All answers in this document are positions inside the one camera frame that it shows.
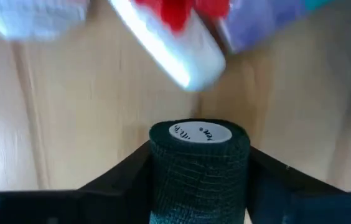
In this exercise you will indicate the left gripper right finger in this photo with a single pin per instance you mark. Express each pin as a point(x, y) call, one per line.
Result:
point(287, 199)

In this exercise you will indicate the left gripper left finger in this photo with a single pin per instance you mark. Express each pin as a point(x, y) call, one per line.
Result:
point(122, 196)

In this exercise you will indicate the dark green bandage roll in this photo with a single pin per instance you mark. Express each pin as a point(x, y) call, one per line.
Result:
point(194, 180)

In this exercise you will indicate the red and white bottle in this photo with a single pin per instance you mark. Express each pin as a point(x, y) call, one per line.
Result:
point(188, 59)

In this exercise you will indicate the rainbow weekly pill organiser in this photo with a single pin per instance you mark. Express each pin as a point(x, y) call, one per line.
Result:
point(256, 21)

